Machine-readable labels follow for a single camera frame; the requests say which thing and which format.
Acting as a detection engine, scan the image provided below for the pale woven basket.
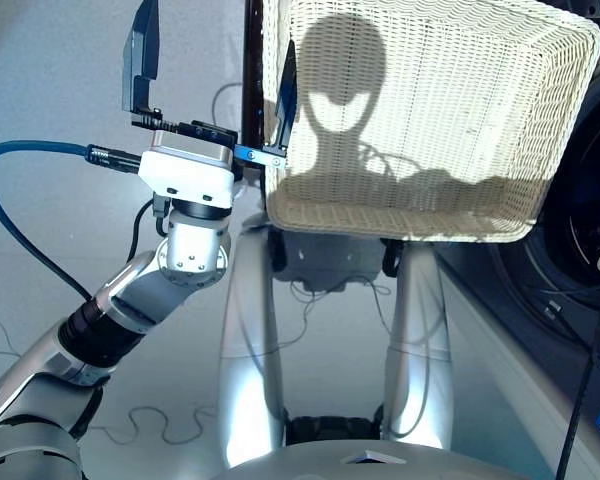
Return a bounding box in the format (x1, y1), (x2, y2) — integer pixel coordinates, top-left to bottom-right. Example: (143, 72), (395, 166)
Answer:
(260, 0), (600, 245)

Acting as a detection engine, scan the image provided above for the grey washing machine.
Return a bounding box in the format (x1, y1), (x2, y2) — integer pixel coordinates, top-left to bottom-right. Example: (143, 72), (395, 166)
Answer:
(439, 0), (600, 480)

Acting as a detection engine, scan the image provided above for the silver robot leg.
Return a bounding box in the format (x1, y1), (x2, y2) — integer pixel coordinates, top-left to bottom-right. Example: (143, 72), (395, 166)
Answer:
(379, 239), (454, 451)
(218, 214), (287, 469)

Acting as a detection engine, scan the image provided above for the silver robot torso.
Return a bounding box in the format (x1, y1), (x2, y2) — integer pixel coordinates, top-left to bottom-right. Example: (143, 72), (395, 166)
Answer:
(209, 414), (556, 480)

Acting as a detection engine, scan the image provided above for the thin grey floor cable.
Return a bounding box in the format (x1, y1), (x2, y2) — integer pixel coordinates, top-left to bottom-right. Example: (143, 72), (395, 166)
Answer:
(249, 279), (431, 361)

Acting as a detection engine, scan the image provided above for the dark brown wooden stand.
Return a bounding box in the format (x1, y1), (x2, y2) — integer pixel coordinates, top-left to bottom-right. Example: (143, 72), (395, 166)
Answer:
(241, 0), (269, 149)

